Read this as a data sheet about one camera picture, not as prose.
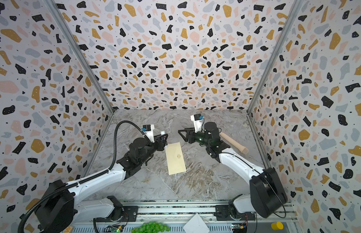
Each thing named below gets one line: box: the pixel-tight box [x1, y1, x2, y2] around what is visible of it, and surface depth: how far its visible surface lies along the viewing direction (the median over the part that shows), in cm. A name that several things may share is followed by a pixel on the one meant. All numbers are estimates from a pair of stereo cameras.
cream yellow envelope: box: [164, 141, 187, 176], surface depth 95 cm
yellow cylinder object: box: [271, 221, 284, 231], surface depth 69 cm
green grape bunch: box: [131, 220, 171, 233], surface depth 69 cm
